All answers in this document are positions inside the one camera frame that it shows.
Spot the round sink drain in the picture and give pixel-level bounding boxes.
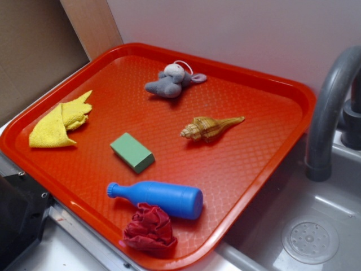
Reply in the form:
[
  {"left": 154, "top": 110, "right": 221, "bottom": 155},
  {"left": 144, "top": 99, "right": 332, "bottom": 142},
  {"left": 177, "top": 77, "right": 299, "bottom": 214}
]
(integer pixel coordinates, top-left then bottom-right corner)
[{"left": 281, "top": 216, "right": 339, "bottom": 265}]

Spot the green rectangular block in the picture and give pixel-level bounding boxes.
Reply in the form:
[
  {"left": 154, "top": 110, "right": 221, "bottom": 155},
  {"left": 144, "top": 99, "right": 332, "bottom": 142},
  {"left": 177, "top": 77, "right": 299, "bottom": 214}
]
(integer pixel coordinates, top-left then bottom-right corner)
[{"left": 110, "top": 133, "right": 155, "bottom": 174}]

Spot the crumpled red cloth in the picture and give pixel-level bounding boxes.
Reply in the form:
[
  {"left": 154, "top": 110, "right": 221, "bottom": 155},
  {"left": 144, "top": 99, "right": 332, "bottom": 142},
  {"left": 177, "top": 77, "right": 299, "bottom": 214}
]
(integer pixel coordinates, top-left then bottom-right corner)
[{"left": 123, "top": 203, "right": 178, "bottom": 257}]

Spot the red plastic tray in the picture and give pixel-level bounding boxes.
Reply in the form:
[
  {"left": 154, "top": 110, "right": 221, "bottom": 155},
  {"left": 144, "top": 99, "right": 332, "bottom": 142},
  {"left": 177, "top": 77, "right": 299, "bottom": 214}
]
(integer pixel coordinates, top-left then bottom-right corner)
[{"left": 1, "top": 43, "right": 316, "bottom": 270}]

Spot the blue plastic bottle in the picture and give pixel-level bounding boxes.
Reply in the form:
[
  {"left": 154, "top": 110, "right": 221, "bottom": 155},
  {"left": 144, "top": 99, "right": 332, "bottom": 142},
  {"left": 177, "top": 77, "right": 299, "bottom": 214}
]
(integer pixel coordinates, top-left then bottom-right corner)
[{"left": 107, "top": 181, "right": 203, "bottom": 220}]

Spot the yellow folded cloth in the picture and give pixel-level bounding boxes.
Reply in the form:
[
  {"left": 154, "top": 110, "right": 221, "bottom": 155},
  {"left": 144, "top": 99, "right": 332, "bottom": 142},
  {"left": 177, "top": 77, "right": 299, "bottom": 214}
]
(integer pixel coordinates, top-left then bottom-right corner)
[{"left": 29, "top": 90, "right": 93, "bottom": 148}]

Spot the grey curved faucet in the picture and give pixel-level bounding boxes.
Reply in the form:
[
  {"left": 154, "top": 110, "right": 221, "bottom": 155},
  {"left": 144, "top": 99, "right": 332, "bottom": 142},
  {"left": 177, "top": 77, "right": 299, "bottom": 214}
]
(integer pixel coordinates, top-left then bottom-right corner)
[{"left": 305, "top": 46, "right": 360, "bottom": 182}]

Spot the grey toy sink basin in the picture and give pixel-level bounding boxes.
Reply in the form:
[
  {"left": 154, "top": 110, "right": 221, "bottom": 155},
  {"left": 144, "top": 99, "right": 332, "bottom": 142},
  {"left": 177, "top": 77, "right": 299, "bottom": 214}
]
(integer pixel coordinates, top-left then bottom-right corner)
[{"left": 217, "top": 132, "right": 361, "bottom": 271}]

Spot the grey plush mouse toy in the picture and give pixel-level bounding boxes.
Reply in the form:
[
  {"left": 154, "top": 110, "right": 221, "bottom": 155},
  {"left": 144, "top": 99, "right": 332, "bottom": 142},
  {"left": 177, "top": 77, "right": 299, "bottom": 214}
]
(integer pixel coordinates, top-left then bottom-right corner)
[{"left": 144, "top": 60, "right": 207, "bottom": 98}]

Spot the brown cardboard panel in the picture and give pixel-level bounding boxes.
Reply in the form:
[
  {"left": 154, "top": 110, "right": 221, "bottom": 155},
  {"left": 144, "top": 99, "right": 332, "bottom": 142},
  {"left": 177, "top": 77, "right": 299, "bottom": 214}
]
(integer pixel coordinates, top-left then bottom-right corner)
[{"left": 1, "top": 1, "right": 122, "bottom": 125}]

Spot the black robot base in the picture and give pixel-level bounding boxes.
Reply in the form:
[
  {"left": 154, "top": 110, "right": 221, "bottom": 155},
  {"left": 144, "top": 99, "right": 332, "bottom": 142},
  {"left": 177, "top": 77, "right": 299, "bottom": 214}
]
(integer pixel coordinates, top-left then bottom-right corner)
[{"left": 1, "top": 172, "right": 52, "bottom": 270}]

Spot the tan spiral seashell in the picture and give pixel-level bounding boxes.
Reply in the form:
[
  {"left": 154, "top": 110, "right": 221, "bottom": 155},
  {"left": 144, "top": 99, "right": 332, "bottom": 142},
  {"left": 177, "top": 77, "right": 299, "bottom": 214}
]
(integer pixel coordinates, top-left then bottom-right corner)
[{"left": 180, "top": 116, "right": 245, "bottom": 143}]

